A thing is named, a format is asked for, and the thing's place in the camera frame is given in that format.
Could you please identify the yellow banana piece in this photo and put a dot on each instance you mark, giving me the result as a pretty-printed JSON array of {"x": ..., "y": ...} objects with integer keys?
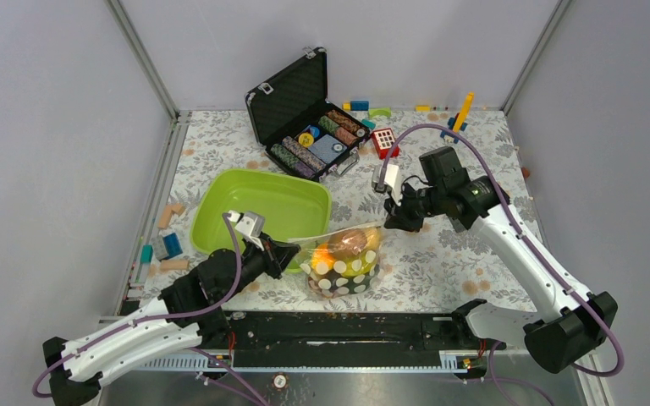
[{"x": 361, "y": 265}]

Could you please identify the orange mango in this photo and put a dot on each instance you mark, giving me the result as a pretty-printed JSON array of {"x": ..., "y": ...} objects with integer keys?
[{"x": 321, "y": 259}]

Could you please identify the blue block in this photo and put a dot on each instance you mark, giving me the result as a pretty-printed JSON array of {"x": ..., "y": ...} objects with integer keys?
[{"x": 359, "y": 105}]

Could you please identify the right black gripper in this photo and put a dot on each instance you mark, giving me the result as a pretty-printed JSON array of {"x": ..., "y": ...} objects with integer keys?
[{"x": 399, "y": 216}]

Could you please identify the black poker chip case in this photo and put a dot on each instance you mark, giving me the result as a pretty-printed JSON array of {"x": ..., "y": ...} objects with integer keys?
[{"x": 301, "y": 131}]

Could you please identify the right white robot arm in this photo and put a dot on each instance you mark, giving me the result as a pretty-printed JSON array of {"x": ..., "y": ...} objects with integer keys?
[{"x": 569, "y": 320}]

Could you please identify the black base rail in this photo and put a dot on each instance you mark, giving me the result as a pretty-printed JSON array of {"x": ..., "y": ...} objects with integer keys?
[{"x": 339, "y": 340}]

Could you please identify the green plastic tray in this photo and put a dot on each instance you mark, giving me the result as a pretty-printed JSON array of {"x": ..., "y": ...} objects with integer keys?
[{"x": 292, "y": 207}]

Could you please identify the clear zip top bag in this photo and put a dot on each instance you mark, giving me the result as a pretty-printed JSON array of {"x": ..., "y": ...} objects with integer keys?
[{"x": 333, "y": 284}]

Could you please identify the blue grey floor blocks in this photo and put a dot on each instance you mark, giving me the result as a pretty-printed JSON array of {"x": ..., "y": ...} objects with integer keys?
[{"x": 161, "y": 248}]

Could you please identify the brown kiwi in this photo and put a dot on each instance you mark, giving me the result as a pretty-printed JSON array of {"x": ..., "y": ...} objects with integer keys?
[{"x": 347, "y": 243}]

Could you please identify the red building block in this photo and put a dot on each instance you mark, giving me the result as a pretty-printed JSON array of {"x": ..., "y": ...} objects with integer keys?
[{"x": 383, "y": 141}]

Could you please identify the blue yellow block tower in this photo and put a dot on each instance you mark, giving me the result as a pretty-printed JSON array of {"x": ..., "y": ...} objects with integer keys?
[{"x": 458, "y": 123}]

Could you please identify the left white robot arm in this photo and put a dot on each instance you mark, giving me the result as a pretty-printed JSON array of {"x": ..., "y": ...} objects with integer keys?
[{"x": 186, "y": 314}]

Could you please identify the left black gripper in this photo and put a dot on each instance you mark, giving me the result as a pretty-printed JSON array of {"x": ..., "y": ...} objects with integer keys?
[{"x": 276, "y": 254}]

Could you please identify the tan wooden block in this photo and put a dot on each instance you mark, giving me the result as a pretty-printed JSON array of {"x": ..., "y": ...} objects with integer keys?
[{"x": 168, "y": 212}]

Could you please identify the green arch block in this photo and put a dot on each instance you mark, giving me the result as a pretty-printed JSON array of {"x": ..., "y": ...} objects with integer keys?
[{"x": 380, "y": 112}]

